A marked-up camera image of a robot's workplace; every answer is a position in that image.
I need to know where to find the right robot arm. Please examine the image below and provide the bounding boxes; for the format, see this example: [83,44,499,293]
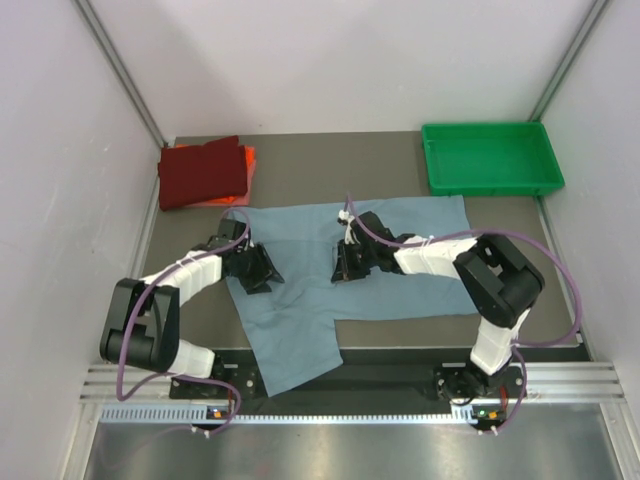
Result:
[331,209,545,398]

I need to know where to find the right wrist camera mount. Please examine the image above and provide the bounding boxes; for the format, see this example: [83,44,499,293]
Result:
[337,210,358,245]

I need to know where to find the grey slotted cable duct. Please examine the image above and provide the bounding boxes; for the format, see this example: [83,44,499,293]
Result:
[99,402,506,426]

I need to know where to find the aluminium corner post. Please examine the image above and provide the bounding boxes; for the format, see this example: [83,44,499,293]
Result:
[71,0,167,148]
[528,0,613,122]

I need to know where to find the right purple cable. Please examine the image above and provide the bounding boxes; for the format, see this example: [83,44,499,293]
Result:
[344,193,584,434]

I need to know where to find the right aluminium corner post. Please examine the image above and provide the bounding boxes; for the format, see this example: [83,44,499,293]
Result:
[528,0,613,122]

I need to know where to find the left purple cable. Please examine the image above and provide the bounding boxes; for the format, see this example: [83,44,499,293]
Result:
[115,207,252,434]

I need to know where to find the blue t shirt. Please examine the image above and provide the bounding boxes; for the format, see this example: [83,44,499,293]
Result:
[227,203,476,397]

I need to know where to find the green plastic tray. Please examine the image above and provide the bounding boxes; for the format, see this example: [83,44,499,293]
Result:
[421,122,565,196]

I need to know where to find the orange folded t shirt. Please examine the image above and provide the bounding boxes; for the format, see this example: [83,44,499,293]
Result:
[184,145,257,206]

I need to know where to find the aluminium frame rail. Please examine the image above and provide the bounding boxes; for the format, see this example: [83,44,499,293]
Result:
[80,362,625,403]

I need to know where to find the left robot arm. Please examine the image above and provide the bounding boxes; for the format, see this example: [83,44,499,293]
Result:
[99,219,284,397]

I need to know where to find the dark red folded t shirt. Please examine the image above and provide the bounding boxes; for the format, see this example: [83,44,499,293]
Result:
[157,136,249,211]

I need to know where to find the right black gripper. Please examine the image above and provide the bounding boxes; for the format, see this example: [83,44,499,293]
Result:
[332,238,377,283]

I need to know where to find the left aluminium corner post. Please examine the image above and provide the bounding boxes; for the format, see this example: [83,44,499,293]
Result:
[71,0,167,148]

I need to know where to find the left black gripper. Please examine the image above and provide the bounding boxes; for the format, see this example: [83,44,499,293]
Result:
[230,242,283,294]

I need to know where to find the purple cable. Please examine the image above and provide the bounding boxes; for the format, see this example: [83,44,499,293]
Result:
[115,207,252,434]
[344,193,584,434]

